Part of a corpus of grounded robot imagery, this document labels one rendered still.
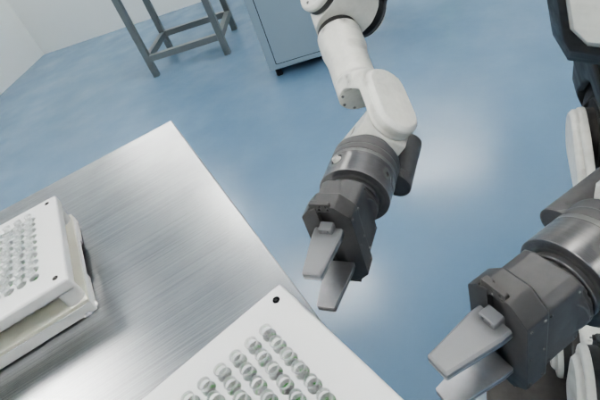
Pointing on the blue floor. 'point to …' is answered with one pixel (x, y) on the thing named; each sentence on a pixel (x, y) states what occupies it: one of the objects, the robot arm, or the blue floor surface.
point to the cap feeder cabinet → (278, 3)
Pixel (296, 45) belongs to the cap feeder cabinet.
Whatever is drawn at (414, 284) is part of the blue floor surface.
